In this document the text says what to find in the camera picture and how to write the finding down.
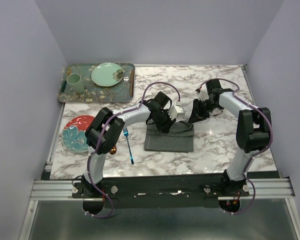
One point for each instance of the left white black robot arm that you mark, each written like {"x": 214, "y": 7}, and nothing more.
{"x": 104, "y": 131}

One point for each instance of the mint green plate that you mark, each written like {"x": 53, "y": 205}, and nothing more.
{"x": 107, "y": 74}

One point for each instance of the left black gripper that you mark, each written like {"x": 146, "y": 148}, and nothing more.
{"x": 165, "y": 128}

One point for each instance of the silver spoon on tray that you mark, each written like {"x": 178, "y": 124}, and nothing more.
{"x": 126, "y": 82}

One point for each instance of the red blue floral plate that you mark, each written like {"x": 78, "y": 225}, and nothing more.
{"x": 73, "y": 134}

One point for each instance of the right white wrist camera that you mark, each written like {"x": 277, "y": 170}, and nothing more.
{"x": 202, "y": 95}

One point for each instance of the green handled utensil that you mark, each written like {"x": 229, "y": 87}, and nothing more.
{"x": 63, "y": 86}

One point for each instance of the green floral tray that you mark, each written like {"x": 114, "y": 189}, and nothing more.
{"x": 94, "y": 93}

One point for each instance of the mint green cup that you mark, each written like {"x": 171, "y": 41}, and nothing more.
{"x": 76, "y": 83}

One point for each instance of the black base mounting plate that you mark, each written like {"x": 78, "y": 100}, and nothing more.
{"x": 204, "y": 190}

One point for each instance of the copper spoon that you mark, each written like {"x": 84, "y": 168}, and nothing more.
{"x": 113, "y": 150}

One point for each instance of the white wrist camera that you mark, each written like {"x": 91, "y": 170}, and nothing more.
{"x": 202, "y": 95}
{"x": 176, "y": 111}

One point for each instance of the blue metal fork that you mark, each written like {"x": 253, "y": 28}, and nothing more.
{"x": 126, "y": 134}

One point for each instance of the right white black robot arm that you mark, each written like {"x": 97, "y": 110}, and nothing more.
{"x": 254, "y": 134}

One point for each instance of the brown wooden chopstick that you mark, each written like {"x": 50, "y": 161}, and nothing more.
{"x": 131, "y": 81}

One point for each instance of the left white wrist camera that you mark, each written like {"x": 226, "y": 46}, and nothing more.
{"x": 176, "y": 111}

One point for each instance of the aluminium frame rail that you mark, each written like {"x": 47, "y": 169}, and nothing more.
{"x": 62, "y": 190}

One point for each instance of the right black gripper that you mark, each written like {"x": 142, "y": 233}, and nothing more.
{"x": 196, "y": 114}

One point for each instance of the dark grey cloth napkin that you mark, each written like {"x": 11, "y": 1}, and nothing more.
{"x": 180, "y": 138}

